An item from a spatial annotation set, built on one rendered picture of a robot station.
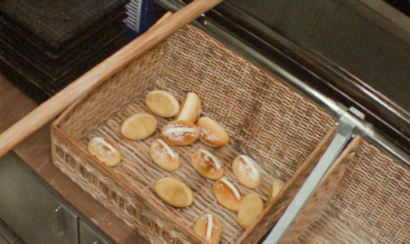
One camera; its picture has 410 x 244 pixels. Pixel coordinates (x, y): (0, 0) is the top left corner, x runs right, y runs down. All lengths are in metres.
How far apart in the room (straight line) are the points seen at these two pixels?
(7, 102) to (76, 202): 0.40
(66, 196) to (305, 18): 0.74
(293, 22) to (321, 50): 0.10
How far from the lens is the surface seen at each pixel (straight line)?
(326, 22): 1.75
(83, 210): 1.84
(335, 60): 1.76
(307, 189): 1.34
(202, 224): 1.77
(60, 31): 1.89
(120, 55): 1.29
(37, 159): 1.94
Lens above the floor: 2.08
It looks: 47 degrees down
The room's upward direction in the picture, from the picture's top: 11 degrees clockwise
